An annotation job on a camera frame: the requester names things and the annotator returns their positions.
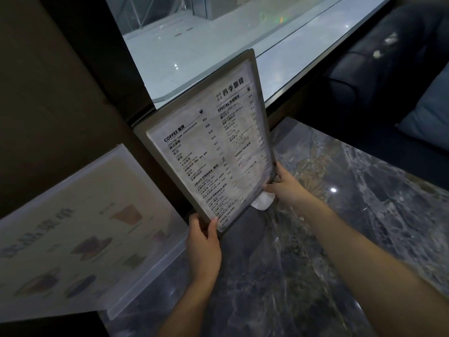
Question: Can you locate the glass window pane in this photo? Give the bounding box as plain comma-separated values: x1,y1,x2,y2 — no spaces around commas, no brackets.
105,0,393,111

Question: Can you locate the person's right hand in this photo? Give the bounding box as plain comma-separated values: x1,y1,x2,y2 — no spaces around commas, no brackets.
262,161,310,208

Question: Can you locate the person's right forearm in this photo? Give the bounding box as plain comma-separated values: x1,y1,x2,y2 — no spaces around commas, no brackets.
291,194,449,337

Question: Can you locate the blue cushion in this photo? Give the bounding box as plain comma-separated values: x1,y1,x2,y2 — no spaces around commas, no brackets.
396,63,449,152

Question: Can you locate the person's left hand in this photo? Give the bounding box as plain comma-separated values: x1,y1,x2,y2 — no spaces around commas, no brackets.
185,212,222,282

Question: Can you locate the framed drinks menu board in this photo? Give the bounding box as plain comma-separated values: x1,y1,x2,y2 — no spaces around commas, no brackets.
133,49,278,240

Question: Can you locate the dark blue sofa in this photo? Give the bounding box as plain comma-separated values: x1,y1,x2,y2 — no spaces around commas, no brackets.
295,0,449,190

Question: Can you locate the white round sticker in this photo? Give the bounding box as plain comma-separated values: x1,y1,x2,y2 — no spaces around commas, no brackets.
250,192,276,210

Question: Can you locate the person's left forearm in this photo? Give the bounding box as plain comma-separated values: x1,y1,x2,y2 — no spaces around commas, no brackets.
157,274,220,337

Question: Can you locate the clear acrylic picture menu stand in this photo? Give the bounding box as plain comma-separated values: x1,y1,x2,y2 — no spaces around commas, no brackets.
0,144,190,323

